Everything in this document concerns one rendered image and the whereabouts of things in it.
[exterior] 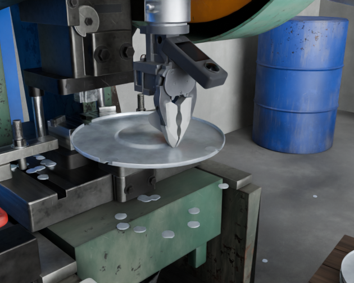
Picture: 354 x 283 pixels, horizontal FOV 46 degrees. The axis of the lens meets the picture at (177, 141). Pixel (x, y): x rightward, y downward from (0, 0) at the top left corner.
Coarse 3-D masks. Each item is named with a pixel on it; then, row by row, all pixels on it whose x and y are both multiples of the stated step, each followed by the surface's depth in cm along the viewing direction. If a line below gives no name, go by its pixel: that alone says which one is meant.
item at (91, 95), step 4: (80, 92) 90; (84, 92) 90; (88, 92) 90; (92, 92) 91; (96, 92) 92; (76, 96) 91; (80, 96) 90; (84, 96) 90; (88, 96) 90; (92, 96) 91; (96, 96) 92; (76, 100) 91; (80, 100) 90; (84, 100) 91; (88, 100) 91; (92, 100) 91; (96, 100) 92
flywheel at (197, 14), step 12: (192, 0) 107; (204, 0) 105; (216, 0) 102; (228, 0) 100; (240, 0) 97; (252, 0) 95; (264, 0) 98; (192, 12) 108; (204, 12) 106; (216, 12) 103; (228, 12) 100; (240, 12) 102; (252, 12) 106
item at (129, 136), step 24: (96, 120) 88; (120, 120) 89; (144, 120) 90; (192, 120) 90; (72, 144) 75; (96, 144) 76; (120, 144) 76; (144, 144) 75; (168, 144) 76; (192, 144) 77; (216, 144) 78
